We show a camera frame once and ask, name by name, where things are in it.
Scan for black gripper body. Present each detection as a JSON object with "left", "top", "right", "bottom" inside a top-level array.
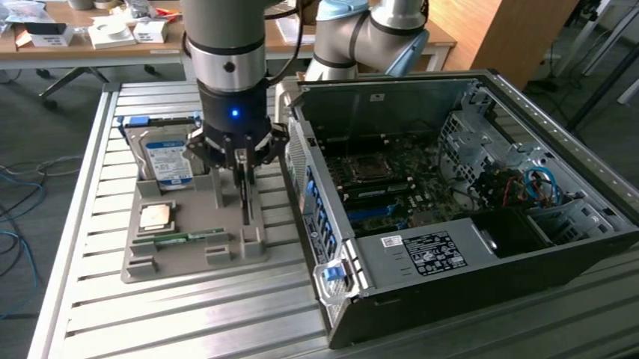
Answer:
[{"left": 196, "top": 84, "right": 275, "bottom": 170}]

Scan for black Nvidia graphics card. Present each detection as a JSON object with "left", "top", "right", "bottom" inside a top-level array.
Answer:
[{"left": 233, "top": 147, "right": 256, "bottom": 226}]

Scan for hard disk with blue caddy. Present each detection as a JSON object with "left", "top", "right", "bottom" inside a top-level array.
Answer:
[{"left": 117, "top": 110, "right": 205, "bottom": 191}]

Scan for metal CPU socket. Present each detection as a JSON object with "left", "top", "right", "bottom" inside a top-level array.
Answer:
[{"left": 348, "top": 153, "right": 393, "bottom": 184}]

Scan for grey plastic parts rack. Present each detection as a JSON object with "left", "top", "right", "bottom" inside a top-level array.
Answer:
[{"left": 121, "top": 138, "right": 273, "bottom": 285}]

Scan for CPU with metal lid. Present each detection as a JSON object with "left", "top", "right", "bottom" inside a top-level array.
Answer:
[{"left": 137, "top": 203, "right": 176, "bottom": 233}]

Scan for black RAM slot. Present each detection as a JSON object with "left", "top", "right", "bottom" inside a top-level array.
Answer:
[
  {"left": 337, "top": 178, "right": 416, "bottom": 195},
  {"left": 343, "top": 191, "right": 419, "bottom": 206}
]

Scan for green RAM stick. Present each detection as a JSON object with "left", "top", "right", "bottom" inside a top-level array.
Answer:
[{"left": 132, "top": 228, "right": 225, "bottom": 248}]

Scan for white paper stack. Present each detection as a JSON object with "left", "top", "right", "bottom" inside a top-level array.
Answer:
[{"left": 276, "top": 16, "right": 316, "bottom": 46}]

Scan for small white labelled box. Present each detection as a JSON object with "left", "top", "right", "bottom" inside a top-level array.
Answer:
[{"left": 133, "top": 20, "right": 168, "bottom": 44}]

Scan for blue expansion slot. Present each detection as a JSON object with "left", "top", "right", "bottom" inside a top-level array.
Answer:
[{"left": 347, "top": 207, "right": 399, "bottom": 222}]

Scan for brown cardboard box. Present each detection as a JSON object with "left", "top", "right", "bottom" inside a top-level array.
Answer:
[{"left": 293, "top": 0, "right": 321, "bottom": 25}]

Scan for white box with tape roll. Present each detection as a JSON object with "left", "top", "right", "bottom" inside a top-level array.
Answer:
[{"left": 88, "top": 16, "right": 137, "bottom": 50}]

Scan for black desk leg with casters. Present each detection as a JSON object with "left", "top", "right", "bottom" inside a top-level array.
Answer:
[{"left": 37, "top": 67, "right": 111, "bottom": 109}]

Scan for green motherboard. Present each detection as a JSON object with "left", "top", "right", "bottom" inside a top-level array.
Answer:
[{"left": 319, "top": 134, "right": 480, "bottom": 239}]

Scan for blue case latch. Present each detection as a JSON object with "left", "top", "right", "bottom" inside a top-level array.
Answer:
[{"left": 321, "top": 263, "right": 348, "bottom": 281}]

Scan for silver power supply unit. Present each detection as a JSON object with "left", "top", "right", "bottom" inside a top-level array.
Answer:
[{"left": 351, "top": 218, "right": 500, "bottom": 291}]

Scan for white box with black lid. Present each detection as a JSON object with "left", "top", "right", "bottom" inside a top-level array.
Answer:
[{"left": 23, "top": 22, "right": 75, "bottom": 48}]

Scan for clear plastic bag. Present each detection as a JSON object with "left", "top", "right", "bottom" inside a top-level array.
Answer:
[{"left": 0, "top": 0, "right": 51, "bottom": 24}]

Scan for open black PC case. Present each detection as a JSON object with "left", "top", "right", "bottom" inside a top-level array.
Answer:
[{"left": 273, "top": 68, "right": 639, "bottom": 351}]

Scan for wooden cabinet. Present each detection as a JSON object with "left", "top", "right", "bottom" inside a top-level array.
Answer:
[{"left": 428, "top": 0, "right": 580, "bottom": 90}]

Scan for silver disk bay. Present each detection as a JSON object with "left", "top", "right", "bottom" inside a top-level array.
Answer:
[{"left": 523, "top": 197, "right": 617, "bottom": 246}]

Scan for white table leg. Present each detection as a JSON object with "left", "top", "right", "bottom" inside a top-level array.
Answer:
[{"left": 616, "top": 76, "right": 639, "bottom": 105}]

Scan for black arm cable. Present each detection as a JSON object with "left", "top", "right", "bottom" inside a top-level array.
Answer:
[{"left": 261, "top": 0, "right": 307, "bottom": 89}]

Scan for grey floor cable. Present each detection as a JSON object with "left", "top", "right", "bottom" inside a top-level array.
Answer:
[{"left": 0, "top": 155, "right": 84, "bottom": 179}]

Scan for wooden desk with white frame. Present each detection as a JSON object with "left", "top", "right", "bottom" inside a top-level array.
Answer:
[{"left": 0, "top": 0, "right": 459, "bottom": 82}]

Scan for blue floor cable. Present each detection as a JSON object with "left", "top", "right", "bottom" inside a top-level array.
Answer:
[{"left": 0, "top": 168, "right": 47, "bottom": 319}]

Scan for red orange wires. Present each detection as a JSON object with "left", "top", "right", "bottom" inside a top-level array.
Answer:
[{"left": 497, "top": 174, "right": 525, "bottom": 206}]

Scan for blue disk wire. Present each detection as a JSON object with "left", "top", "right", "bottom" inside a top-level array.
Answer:
[{"left": 523, "top": 166, "right": 563, "bottom": 206}]

